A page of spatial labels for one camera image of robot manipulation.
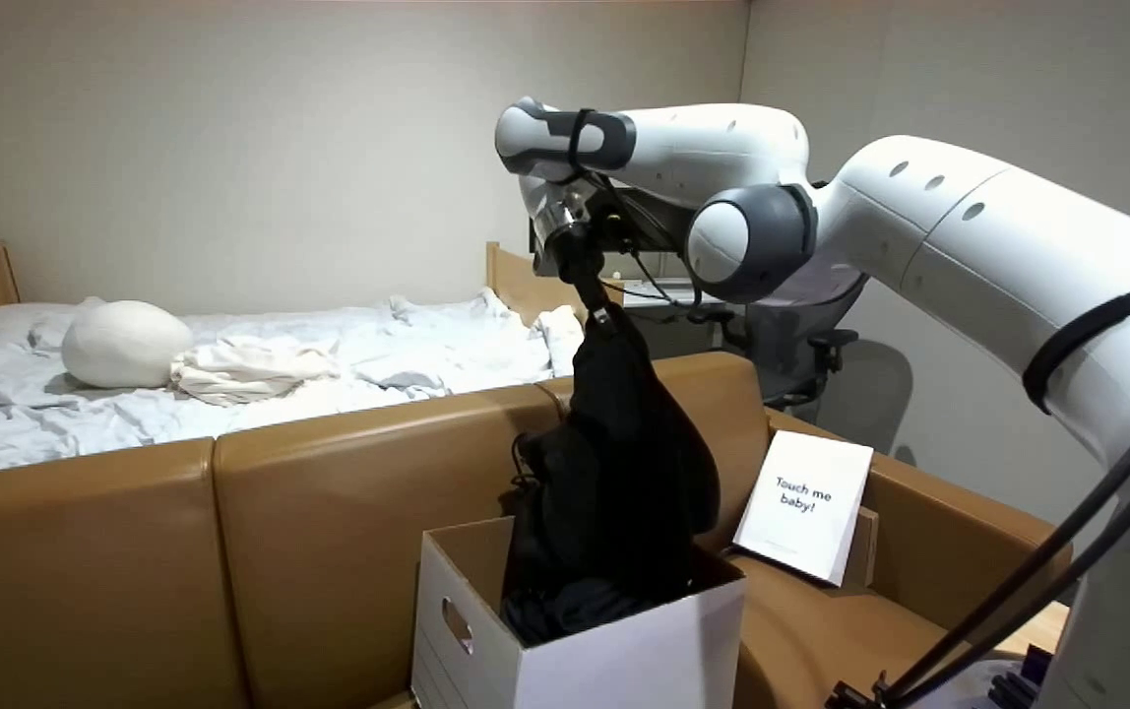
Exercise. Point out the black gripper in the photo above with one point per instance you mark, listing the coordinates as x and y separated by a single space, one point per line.
570 227

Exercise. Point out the black jersey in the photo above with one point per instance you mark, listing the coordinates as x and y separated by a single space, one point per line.
608 503

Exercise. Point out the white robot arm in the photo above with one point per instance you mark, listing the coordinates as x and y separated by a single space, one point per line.
1023 265

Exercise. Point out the white cardboard box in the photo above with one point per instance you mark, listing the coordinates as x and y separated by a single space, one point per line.
679 655

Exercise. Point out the grey office chair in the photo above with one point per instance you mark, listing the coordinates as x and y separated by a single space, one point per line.
814 362

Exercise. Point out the white greeting card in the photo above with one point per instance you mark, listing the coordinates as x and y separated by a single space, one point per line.
806 507

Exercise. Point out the tan leather sofa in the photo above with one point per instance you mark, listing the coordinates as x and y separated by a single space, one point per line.
279 570

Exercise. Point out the round white pillow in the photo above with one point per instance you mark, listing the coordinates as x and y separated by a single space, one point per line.
124 345

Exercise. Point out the bed with white sheets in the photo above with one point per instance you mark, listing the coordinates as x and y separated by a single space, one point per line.
271 366

